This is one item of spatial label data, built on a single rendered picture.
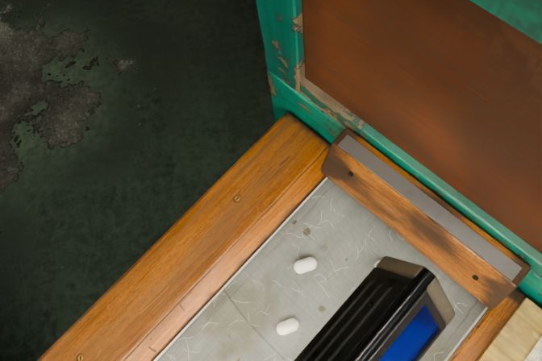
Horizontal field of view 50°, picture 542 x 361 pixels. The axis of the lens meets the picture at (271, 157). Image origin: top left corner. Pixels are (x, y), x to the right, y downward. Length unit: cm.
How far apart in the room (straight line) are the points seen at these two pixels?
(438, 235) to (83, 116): 139
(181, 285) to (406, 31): 48
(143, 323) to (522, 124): 57
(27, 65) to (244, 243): 141
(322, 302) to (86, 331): 34
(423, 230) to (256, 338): 28
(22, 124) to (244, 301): 130
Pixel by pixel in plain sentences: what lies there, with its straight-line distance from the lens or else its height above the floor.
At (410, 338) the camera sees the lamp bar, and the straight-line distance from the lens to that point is 52.
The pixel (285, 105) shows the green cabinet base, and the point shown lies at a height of 76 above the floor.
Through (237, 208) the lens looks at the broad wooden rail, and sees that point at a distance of 88.
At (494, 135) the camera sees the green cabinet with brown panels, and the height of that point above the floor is 104.
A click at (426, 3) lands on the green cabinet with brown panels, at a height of 116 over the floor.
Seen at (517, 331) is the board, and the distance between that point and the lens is 86.
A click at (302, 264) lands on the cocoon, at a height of 76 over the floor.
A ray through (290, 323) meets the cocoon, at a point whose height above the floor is 76.
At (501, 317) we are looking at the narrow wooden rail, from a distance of 87.
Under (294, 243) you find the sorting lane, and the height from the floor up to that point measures 74.
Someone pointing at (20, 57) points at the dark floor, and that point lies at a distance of 216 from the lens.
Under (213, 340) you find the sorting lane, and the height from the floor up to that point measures 74.
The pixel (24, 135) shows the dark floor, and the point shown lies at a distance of 200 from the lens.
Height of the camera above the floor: 159
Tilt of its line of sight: 66 degrees down
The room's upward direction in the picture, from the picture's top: 11 degrees counter-clockwise
